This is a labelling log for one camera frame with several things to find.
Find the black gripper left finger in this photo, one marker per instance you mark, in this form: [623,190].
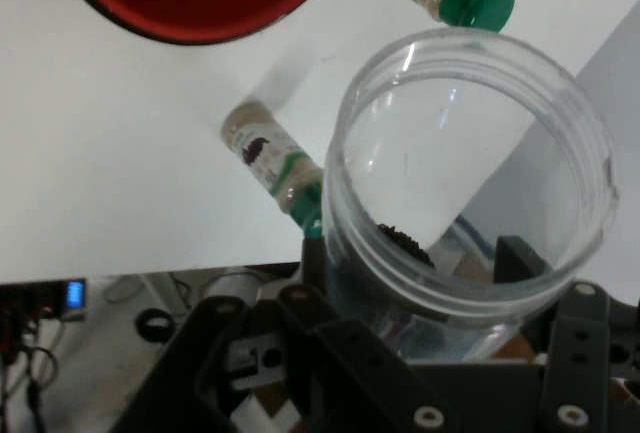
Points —
[350,353]

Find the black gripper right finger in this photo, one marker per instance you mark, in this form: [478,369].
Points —
[580,353]

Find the clear plastic jar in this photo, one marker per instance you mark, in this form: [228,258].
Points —
[595,163]

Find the device with blue display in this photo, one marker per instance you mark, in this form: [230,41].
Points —
[75,295]

